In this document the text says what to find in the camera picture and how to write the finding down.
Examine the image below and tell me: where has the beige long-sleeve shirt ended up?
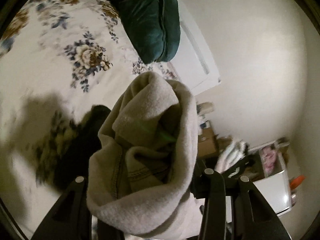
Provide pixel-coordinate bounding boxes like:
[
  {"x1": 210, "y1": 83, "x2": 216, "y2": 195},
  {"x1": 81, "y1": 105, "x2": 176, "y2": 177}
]
[{"x1": 87, "y1": 72, "x2": 202, "y2": 239}]

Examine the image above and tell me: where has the chair with piled clothes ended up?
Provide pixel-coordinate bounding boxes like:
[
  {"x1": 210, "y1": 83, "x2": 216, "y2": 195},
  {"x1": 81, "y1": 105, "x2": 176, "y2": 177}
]
[{"x1": 214, "y1": 140, "x2": 255, "y2": 178}]

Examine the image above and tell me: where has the white wardrobe shelf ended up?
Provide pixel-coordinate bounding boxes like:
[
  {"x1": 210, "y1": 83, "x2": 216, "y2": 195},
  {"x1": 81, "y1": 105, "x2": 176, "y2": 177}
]
[{"x1": 233, "y1": 137, "x2": 305, "y2": 217}]

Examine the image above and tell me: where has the black folded garment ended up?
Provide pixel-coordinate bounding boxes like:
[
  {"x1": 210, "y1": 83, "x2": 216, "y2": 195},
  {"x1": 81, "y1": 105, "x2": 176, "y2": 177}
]
[{"x1": 51, "y1": 104, "x2": 112, "y2": 193}]

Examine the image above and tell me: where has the brown cardboard box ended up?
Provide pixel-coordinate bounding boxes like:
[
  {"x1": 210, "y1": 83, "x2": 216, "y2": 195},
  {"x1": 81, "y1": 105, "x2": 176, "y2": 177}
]
[{"x1": 197, "y1": 128, "x2": 233, "y2": 159}]

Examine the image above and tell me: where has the white bedside table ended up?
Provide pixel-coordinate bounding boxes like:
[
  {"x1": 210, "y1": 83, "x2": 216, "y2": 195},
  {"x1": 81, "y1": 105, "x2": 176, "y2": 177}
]
[{"x1": 197, "y1": 114, "x2": 211, "y2": 134}]

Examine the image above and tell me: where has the cream table lamp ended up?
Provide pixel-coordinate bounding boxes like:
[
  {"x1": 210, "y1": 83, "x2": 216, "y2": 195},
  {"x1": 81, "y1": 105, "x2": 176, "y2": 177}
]
[{"x1": 197, "y1": 102, "x2": 214, "y2": 115}]

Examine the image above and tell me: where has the white bed headboard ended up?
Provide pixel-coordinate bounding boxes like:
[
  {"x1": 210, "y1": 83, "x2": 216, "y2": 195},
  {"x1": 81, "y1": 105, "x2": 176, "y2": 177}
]
[{"x1": 170, "y1": 0, "x2": 221, "y2": 95}]

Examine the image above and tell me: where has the floral bed quilt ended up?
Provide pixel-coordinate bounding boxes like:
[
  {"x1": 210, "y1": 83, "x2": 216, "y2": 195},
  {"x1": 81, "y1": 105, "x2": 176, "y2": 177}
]
[{"x1": 1, "y1": 0, "x2": 177, "y2": 238}]

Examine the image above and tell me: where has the dark green folded duvet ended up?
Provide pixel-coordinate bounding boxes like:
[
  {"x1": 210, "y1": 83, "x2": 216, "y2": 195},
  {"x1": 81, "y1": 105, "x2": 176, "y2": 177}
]
[{"x1": 108, "y1": 0, "x2": 181, "y2": 64}]

